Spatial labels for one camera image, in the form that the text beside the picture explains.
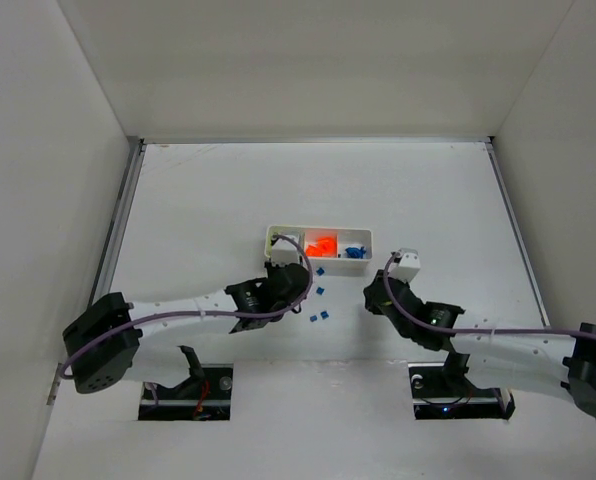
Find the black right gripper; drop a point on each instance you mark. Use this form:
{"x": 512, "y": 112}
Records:
{"x": 378, "y": 295}

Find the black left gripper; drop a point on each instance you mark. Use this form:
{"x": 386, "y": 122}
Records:
{"x": 288, "y": 279}

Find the orange dish lego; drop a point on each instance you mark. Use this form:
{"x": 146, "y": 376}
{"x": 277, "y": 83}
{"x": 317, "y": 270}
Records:
{"x": 328, "y": 245}
{"x": 315, "y": 250}

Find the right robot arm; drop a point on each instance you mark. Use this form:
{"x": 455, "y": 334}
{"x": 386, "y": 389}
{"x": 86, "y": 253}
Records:
{"x": 552, "y": 362}

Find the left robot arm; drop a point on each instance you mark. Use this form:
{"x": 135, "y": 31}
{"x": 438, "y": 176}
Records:
{"x": 114, "y": 340}

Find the white sorting tray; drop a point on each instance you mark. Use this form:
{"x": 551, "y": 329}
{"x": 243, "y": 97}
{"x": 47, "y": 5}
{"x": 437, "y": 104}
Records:
{"x": 334, "y": 265}

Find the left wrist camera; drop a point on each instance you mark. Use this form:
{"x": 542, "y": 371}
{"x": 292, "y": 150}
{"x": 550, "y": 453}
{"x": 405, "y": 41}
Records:
{"x": 283, "y": 250}

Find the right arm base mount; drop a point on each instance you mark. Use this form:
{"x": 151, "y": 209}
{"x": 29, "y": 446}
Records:
{"x": 440, "y": 391}

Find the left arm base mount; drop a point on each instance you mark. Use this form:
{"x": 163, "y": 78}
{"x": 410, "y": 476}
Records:
{"x": 203, "y": 395}

